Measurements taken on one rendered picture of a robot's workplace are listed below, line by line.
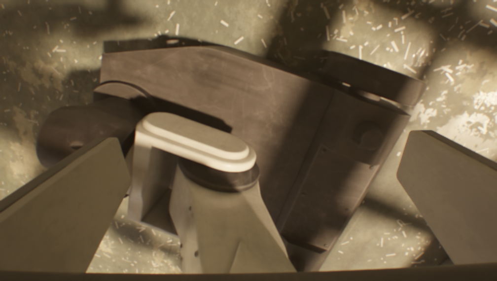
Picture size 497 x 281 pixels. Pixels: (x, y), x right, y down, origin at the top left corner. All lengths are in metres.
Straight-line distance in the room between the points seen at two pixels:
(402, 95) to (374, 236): 0.52
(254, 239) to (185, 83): 0.34
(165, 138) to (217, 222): 0.15
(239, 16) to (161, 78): 0.25
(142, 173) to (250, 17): 0.44
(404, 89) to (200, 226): 0.40
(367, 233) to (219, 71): 0.66
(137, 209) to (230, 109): 0.26
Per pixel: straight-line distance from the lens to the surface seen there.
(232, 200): 0.37
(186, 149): 0.39
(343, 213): 0.59
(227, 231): 0.33
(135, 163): 0.44
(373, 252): 0.95
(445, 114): 0.78
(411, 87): 0.51
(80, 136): 0.48
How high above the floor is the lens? 0.66
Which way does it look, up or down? 66 degrees down
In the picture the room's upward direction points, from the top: 155 degrees counter-clockwise
